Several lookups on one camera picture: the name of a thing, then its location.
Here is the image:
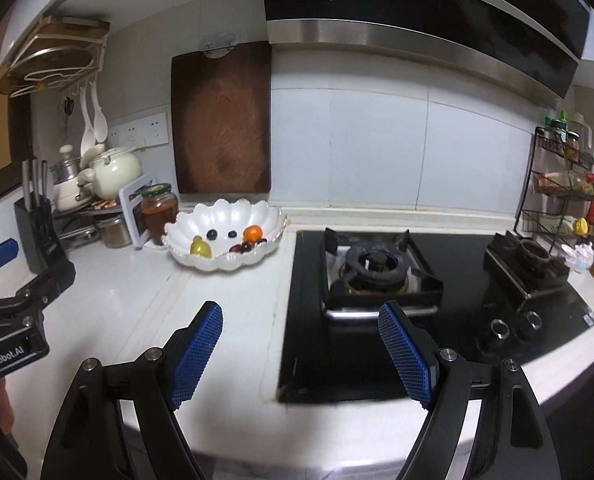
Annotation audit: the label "black gas stove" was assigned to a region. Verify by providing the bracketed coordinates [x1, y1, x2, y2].
[276, 227, 594, 405]

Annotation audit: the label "steel pan with lid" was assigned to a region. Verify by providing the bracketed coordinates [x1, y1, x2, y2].
[57, 222, 100, 242]

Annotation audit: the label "small steel pot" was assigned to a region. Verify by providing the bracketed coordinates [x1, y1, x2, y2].
[96, 214, 134, 249]

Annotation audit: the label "black wire spice rack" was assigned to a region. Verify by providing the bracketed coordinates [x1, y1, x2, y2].
[514, 125, 594, 251]

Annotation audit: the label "black steel range hood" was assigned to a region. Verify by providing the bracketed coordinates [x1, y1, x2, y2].
[261, 0, 592, 101]

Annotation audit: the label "white pot shelf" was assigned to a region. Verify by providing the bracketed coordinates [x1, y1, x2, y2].
[57, 173, 164, 250]

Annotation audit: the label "black knife block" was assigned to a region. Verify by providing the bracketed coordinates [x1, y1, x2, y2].
[13, 197, 74, 273]

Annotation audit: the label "person's left hand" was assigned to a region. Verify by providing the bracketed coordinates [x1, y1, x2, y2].
[0, 374, 16, 433]

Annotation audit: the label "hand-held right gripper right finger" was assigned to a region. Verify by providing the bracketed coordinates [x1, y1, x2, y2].
[378, 301, 560, 480]

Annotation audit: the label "beige seasoning packet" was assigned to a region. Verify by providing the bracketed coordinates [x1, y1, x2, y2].
[536, 172, 585, 195]

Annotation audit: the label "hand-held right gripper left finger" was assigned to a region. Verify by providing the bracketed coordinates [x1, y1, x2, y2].
[39, 301, 224, 480]

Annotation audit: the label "small white bottles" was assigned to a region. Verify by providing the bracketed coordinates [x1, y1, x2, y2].
[562, 242, 594, 274]

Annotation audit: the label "white scalloped ceramic bowl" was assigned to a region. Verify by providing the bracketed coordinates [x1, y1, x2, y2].
[163, 198, 284, 272]

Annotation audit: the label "steel pot white knob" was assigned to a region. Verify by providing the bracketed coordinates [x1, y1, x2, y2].
[50, 145, 95, 211]

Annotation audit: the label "cream ceramic pot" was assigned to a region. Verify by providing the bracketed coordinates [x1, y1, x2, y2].
[88, 146, 142, 200]

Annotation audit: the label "clear wall hook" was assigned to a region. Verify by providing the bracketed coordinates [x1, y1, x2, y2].
[201, 35, 238, 56]

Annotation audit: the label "white wall outlet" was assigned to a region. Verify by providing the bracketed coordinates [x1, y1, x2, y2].
[139, 112, 170, 146]
[108, 122, 140, 149]

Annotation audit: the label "yellow cap bottle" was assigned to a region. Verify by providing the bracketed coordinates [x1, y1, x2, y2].
[552, 216, 589, 235]

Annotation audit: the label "glass jar green lid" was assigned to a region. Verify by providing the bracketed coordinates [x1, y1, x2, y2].
[140, 183, 180, 247]

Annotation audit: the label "dark base cabinet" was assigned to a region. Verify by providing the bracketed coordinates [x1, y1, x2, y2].
[542, 355, 594, 480]

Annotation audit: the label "white plastic spoon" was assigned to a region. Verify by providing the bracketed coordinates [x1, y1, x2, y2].
[91, 82, 108, 144]
[80, 85, 96, 157]

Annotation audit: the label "dark wooden cutting board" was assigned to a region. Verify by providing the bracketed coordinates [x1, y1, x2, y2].
[171, 41, 272, 195]

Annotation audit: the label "white hanging wall rack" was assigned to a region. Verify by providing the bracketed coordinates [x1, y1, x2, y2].
[0, 16, 110, 97]

